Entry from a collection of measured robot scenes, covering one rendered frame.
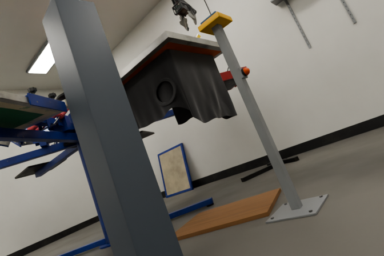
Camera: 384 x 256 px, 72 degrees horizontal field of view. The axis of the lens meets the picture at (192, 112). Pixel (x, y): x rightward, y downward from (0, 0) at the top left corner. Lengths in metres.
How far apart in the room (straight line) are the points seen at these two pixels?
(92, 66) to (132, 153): 0.40
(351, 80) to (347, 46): 0.36
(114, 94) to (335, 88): 2.62
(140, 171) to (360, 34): 2.76
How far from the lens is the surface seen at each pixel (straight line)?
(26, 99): 1.64
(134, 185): 1.06
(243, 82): 1.26
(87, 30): 1.28
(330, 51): 3.34
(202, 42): 1.57
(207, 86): 1.54
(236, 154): 3.83
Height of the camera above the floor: 0.34
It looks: 11 degrees up
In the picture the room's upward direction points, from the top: 22 degrees counter-clockwise
